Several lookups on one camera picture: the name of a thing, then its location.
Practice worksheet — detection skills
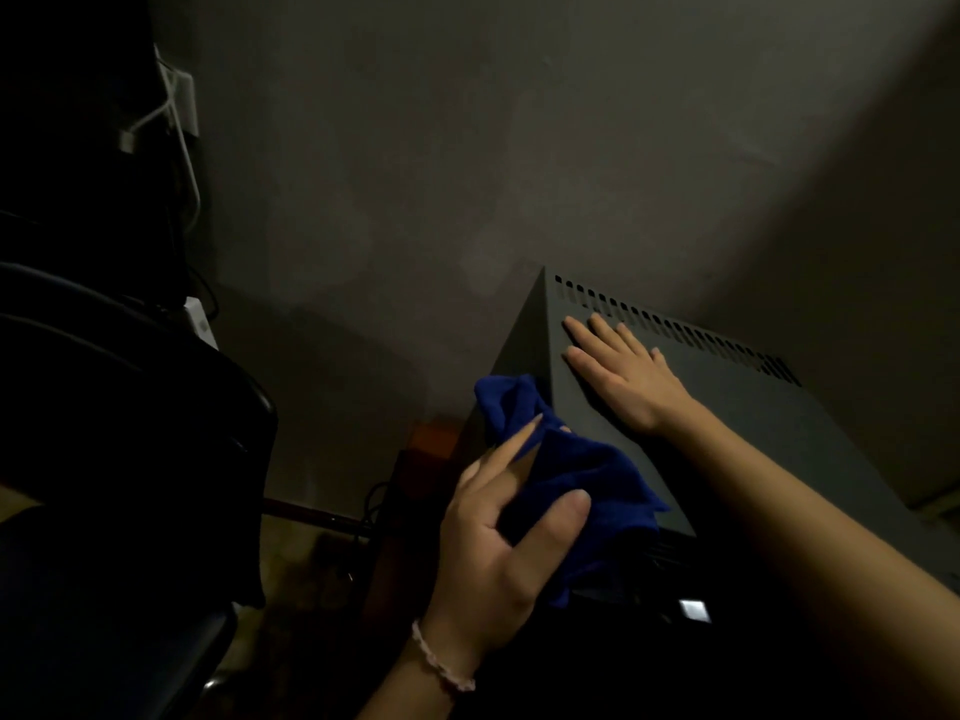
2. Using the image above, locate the person's left hand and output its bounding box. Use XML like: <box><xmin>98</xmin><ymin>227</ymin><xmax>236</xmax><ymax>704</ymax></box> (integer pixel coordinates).
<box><xmin>419</xmin><ymin>411</ymin><xmax>594</xmax><ymax>662</ymax></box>

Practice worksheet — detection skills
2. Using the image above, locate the person's right hand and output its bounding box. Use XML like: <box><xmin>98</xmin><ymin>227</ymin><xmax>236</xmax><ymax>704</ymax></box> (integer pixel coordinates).
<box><xmin>562</xmin><ymin>312</ymin><xmax>697</xmax><ymax>438</ymax></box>

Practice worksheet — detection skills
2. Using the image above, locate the blue cloth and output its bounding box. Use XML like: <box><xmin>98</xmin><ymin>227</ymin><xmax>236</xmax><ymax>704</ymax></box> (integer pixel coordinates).
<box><xmin>473</xmin><ymin>374</ymin><xmax>671</xmax><ymax>610</ymax></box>

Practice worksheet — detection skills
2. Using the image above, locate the black mini fridge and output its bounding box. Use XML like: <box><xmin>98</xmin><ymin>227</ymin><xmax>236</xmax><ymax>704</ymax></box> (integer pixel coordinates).
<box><xmin>442</xmin><ymin>265</ymin><xmax>960</xmax><ymax>720</ymax></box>

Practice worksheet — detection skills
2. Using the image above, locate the person's right forearm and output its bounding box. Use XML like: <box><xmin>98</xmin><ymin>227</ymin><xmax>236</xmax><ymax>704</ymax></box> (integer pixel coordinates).
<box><xmin>659</xmin><ymin>402</ymin><xmax>960</xmax><ymax>720</ymax></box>

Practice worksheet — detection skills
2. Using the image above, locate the white power adapter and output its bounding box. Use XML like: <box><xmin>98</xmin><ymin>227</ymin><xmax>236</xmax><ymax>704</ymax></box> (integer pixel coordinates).
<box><xmin>183</xmin><ymin>295</ymin><xmax>220</xmax><ymax>351</ymax></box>

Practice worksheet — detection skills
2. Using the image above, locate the black office chair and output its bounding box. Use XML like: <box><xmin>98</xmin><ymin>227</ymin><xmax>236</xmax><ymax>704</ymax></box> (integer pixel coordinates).
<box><xmin>0</xmin><ymin>261</ymin><xmax>280</xmax><ymax>720</ymax></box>

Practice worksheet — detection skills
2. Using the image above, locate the white socket with plug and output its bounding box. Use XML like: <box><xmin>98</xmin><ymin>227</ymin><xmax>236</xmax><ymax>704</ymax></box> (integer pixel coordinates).
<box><xmin>161</xmin><ymin>63</ymin><xmax>200</xmax><ymax>137</ymax></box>

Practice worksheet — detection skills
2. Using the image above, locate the black television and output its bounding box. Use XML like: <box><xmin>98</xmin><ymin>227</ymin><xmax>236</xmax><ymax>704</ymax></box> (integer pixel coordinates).
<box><xmin>0</xmin><ymin>0</ymin><xmax>193</xmax><ymax>312</ymax></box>

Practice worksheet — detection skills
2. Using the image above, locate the braided wrist bracelet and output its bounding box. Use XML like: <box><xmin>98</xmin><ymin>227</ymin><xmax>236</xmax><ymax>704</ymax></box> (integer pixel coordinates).
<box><xmin>410</xmin><ymin>619</ymin><xmax>478</xmax><ymax>695</ymax></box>

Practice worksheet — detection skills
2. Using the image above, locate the black power cord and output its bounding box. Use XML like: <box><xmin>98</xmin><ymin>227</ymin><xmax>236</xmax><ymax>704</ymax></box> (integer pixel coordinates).
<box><xmin>359</xmin><ymin>480</ymin><xmax>390</xmax><ymax>541</ymax></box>

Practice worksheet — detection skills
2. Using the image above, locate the green wall pipe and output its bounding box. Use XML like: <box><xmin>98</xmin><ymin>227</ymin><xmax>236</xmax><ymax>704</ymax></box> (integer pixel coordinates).
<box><xmin>907</xmin><ymin>486</ymin><xmax>960</xmax><ymax>522</ymax></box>

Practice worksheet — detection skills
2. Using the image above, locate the white power cable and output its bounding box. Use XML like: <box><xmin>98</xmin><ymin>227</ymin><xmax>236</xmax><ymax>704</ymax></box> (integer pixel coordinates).
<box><xmin>116</xmin><ymin>48</ymin><xmax>204</xmax><ymax>233</ymax></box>

